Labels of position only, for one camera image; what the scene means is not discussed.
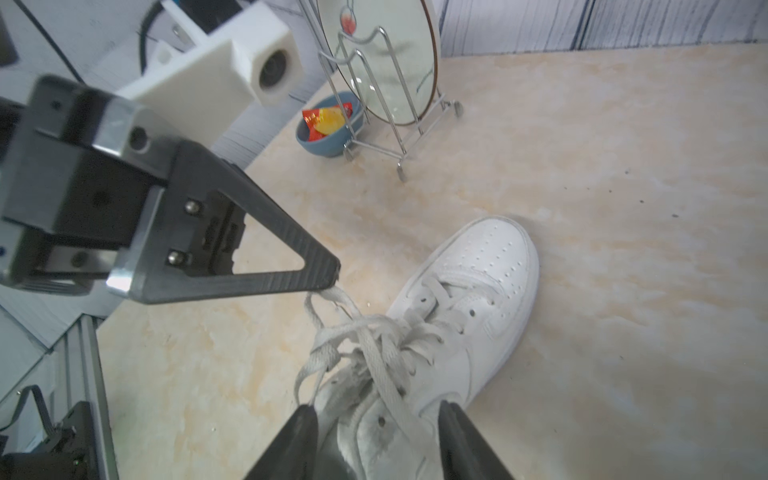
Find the white sneaker shoe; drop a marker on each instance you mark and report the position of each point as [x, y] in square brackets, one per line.
[489, 272]

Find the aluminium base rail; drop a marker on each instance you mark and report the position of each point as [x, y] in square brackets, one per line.
[55, 420]

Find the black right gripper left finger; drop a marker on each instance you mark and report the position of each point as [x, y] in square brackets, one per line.
[292, 453]

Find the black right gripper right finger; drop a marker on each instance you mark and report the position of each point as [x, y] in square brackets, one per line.
[464, 453]

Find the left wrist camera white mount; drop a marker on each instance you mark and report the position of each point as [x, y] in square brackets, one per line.
[251, 57]

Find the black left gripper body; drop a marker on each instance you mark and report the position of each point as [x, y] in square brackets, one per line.
[75, 175]

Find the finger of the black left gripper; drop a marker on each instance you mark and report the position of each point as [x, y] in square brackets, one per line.
[188, 232]

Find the blue ceramic bowl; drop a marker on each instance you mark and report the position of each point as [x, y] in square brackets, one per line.
[332, 145]

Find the red yellow snack packet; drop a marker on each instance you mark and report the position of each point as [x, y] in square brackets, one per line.
[324, 121]

